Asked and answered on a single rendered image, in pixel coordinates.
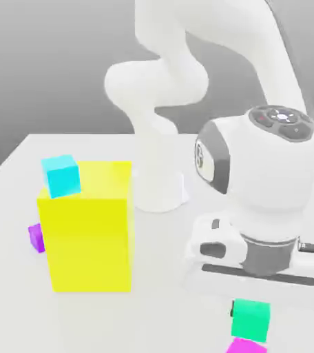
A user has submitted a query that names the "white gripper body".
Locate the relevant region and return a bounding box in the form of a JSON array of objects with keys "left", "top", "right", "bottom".
[{"left": 180, "top": 254, "right": 314, "bottom": 311}]

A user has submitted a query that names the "small green cube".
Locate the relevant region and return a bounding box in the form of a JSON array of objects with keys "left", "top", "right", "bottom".
[{"left": 230, "top": 298, "right": 271, "bottom": 343}]

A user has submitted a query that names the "small magenta cube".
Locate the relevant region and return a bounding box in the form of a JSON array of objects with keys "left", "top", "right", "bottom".
[{"left": 224, "top": 336, "right": 268, "bottom": 353}]

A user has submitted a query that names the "small cyan cube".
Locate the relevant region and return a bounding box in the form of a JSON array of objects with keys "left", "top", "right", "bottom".
[{"left": 41, "top": 154, "right": 82, "bottom": 200}]

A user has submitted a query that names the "small purple cube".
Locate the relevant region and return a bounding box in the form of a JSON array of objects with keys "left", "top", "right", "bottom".
[{"left": 28, "top": 223, "right": 46, "bottom": 254}]

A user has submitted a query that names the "large yellow box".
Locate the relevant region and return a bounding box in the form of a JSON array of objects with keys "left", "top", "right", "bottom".
[{"left": 36, "top": 161, "right": 134, "bottom": 294}]

